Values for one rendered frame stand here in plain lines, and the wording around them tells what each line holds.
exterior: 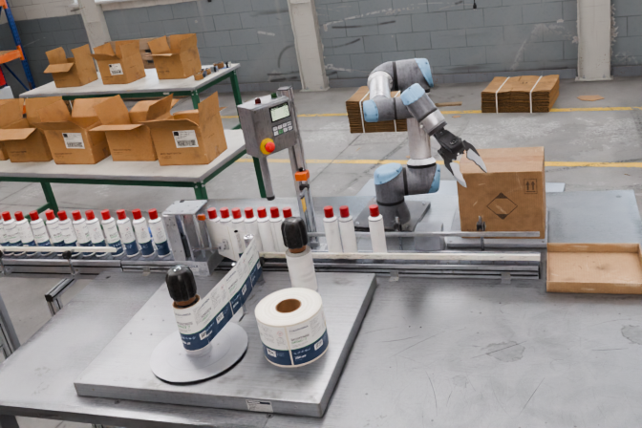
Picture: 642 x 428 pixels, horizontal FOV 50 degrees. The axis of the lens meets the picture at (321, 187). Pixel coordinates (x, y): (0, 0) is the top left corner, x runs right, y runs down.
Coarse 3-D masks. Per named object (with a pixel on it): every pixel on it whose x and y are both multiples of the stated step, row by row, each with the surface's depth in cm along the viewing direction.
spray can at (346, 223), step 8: (344, 208) 244; (344, 216) 245; (352, 216) 247; (344, 224) 245; (352, 224) 246; (344, 232) 247; (352, 232) 247; (344, 240) 248; (352, 240) 248; (344, 248) 250; (352, 248) 249
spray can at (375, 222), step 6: (372, 204) 243; (372, 210) 241; (378, 210) 242; (372, 216) 242; (378, 216) 242; (372, 222) 242; (378, 222) 242; (372, 228) 243; (378, 228) 243; (372, 234) 244; (378, 234) 243; (384, 234) 245; (372, 240) 246; (378, 240) 244; (384, 240) 246; (378, 246) 245; (384, 246) 246; (378, 252) 246; (384, 252) 247
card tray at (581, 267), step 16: (560, 256) 239; (576, 256) 237; (592, 256) 236; (608, 256) 234; (624, 256) 233; (640, 256) 227; (560, 272) 230; (576, 272) 228; (592, 272) 226; (608, 272) 225; (624, 272) 224; (640, 272) 222; (560, 288) 219; (576, 288) 217; (592, 288) 216; (608, 288) 214; (624, 288) 213; (640, 288) 211
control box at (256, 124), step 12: (264, 96) 251; (240, 108) 244; (252, 108) 240; (264, 108) 242; (240, 120) 248; (252, 120) 241; (264, 120) 243; (288, 120) 249; (252, 132) 243; (264, 132) 244; (288, 132) 250; (252, 144) 247; (264, 144) 245; (276, 144) 248; (288, 144) 251; (252, 156) 250; (264, 156) 246
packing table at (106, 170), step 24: (240, 144) 431; (0, 168) 467; (24, 168) 458; (48, 168) 449; (72, 168) 441; (96, 168) 433; (120, 168) 425; (144, 168) 418; (168, 168) 410; (192, 168) 403; (216, 168) 403; (48, 192) 557; (264, 192) 464; (24, 216) 540
